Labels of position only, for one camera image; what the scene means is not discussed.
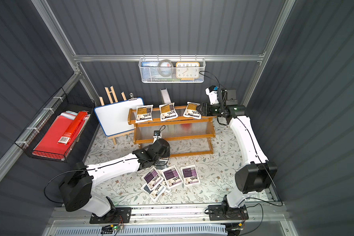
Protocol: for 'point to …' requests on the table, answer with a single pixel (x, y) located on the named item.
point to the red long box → (73, 127)
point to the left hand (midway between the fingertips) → (166, 148)
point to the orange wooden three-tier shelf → (185, 136)
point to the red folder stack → (61, 134)
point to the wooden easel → (115, 99)
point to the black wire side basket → (65, 100)
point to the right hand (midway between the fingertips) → (200, 108)
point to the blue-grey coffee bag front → (155, 194)
